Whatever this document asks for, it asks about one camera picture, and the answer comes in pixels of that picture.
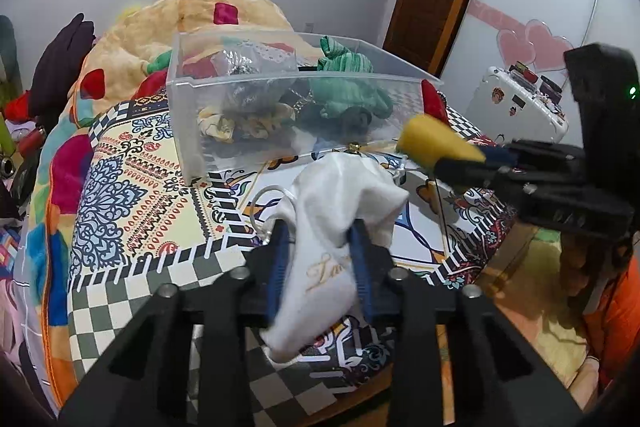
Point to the white suitcase with stickers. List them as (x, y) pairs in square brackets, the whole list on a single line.
[(520, 104)]

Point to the yellow plush fruit blanket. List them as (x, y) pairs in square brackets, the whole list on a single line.
[(125, 52)]

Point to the grey mesh pouch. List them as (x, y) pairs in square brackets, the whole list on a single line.
[(250, 77)]

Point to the pink heart wall sticker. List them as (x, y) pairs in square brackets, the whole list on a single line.
[(537, 44)]

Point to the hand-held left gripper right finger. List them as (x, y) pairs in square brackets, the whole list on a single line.
[(362, 268)]

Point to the green bottle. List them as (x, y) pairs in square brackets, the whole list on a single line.
[(6, 134)]

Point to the person's orange clothing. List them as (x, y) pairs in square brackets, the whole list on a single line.
[(617, 322)]

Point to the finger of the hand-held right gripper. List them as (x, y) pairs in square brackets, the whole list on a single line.
[(465, 169), (500, 156)]

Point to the red cloth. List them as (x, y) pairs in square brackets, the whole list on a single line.
[(200, 66)]

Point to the red fabric piece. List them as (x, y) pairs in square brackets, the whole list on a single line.
[(434, 102)]

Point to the dark purple cloth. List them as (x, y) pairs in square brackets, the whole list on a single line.
[(60, 62)]

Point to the green striped cloth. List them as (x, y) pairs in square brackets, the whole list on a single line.
[(350, 94)]

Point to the clear plastic storage bin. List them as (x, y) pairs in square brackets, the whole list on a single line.
[(250, 142)]

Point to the yellow plush toy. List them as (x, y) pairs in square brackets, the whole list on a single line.
[(435, 144)]

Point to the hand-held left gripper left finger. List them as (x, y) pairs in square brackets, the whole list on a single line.
[(277, 267)]

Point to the patterned printed tablecloth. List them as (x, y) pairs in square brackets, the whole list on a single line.
[(145, 187)]

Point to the yellow patterned cloth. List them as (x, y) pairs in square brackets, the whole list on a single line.
[(235, 124)]

